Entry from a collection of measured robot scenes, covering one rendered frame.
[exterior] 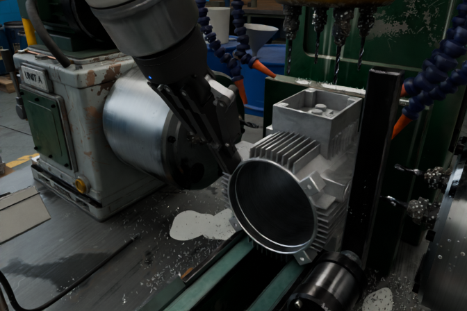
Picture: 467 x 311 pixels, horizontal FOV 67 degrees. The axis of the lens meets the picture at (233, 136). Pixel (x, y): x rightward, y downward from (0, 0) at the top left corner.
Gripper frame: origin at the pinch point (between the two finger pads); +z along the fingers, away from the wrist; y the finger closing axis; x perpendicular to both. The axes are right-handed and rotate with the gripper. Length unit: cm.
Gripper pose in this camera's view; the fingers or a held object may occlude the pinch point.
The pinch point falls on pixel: (225, 152)
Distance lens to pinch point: 50.7
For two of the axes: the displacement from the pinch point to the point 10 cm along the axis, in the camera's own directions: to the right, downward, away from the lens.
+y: -7.9, -2.5, 5.6
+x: -5.3, 7.4, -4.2
